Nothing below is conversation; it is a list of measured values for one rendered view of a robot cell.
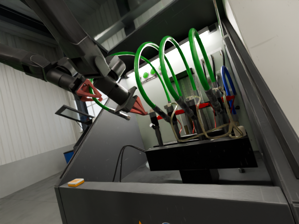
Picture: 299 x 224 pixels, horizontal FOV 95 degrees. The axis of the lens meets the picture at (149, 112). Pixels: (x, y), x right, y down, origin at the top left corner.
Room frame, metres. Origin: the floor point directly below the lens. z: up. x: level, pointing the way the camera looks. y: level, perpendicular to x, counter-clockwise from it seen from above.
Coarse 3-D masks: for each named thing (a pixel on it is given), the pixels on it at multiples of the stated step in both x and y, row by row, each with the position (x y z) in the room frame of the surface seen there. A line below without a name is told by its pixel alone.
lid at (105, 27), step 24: (24, 0) 0.57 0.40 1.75; (72, 0) 0.58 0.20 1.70; (96, 0) 0.58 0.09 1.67; (120, 0) 0.58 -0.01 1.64; (144, 0) 0.58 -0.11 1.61; (168, 0) 0.58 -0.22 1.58; (192, 0) 0.57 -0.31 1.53; (216, 0) 0.56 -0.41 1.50; (96, 24) 0.68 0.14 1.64; (120, 24) 0.68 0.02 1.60; (144, 24) 0.67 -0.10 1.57; (168, 24) 0.66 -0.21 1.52; (192, 24) 0.66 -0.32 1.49; (120, 48) 0.78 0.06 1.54; (144, 48) 0.78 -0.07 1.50
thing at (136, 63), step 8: (136, 56) 0.40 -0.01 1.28; (136, 64) 0.39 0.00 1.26; (168, 64) 0.62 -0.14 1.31; (136, 72) 0.38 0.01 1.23; (136, 80) 0.38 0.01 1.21; (176, 80) 0.64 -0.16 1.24; (144, 96) 0.39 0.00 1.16; (152, 104) 0.41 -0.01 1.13; (160, 112) 0.44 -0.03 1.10; (168, 120) 0.47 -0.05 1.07
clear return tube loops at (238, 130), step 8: (192, 96) 0.46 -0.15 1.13; (224, 96) 0.33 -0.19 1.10; (176, 104) 0.49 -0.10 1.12; (200, 120) 0.35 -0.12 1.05; (232, 120) 0.31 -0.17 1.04; (216, 128) 0.40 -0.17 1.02; (240, 128) 0.37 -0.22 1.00; (176, 136) 0.40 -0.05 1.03; (192, 136) 0.41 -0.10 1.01; (208, 136) 0.35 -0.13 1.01; (216, 136) 0.35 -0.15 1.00; (224, 136) 0.36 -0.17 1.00; (232, 136) 0.34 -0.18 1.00; (240, 136) 0.32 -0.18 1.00
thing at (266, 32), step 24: (240, 0) 0.40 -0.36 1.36; (264, 0) 0.37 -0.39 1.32; (288, 0) 0.34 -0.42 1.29; (240, 24) 0.40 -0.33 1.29; (264, 24) 0.36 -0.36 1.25; (288, 24) 0.34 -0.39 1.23; (264, 48) 0.36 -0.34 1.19; (288, 48) 0.33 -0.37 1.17; (264, 72) 0.36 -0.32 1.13; (288, 72) 0.33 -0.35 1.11; (288, 96) 0.33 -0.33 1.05
